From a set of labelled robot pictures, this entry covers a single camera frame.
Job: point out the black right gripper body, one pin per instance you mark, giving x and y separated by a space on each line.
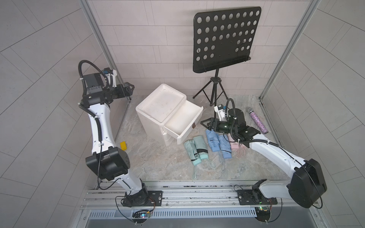
225 127

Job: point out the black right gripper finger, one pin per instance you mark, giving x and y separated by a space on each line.
210 120
208 125

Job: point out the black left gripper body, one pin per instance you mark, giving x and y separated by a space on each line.
114 93

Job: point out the pink umbrella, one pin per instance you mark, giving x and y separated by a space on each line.
234 145

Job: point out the white top drawer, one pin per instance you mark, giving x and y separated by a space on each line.
184 121

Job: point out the white three-drawer cabinet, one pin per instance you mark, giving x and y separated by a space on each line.
157 109

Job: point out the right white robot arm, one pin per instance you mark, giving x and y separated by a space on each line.
306 183

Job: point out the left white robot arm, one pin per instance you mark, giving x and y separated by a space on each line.
108 161

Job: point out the light blue folded umbrella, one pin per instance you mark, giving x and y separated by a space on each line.
213 140

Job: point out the mint green folded umbrella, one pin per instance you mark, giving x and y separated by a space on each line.
192 152

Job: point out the purple glitter microphone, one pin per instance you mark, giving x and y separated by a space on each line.
257 120

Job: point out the yellow small block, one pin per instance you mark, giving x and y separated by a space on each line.
123 146

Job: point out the black perforated music stand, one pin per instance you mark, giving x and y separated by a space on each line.
223 38

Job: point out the right green circuit board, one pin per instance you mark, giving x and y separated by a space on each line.
262 210

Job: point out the green circuit board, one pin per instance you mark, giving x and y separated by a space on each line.
262 210
142 214

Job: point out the left green circuit board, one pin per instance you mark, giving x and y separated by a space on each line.
142 214

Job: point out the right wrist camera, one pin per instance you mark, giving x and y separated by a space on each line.
220 111

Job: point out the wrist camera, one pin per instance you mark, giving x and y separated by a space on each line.
111 75
220 111

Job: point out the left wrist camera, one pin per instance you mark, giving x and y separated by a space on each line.
111 75

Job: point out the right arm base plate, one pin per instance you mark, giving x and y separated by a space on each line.
245 197

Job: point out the aluminium rail frame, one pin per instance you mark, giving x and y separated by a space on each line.
177 194

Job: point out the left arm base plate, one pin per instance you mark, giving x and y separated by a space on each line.
152 197

